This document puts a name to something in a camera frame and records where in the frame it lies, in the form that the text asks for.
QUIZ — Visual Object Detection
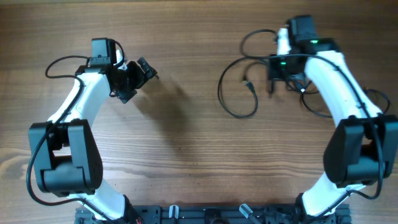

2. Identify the black thin USB cable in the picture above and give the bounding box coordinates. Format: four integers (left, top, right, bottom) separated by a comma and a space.
281, 71, 391, 119

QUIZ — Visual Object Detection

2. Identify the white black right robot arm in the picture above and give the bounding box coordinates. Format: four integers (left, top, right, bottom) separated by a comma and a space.
274, 15, 397, 217

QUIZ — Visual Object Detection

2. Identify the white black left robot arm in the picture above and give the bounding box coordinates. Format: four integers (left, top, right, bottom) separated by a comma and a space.
25, 38, 157, 223

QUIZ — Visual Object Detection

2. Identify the black right camera cable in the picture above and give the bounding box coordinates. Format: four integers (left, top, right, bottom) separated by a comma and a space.
238, 29, 385, 218

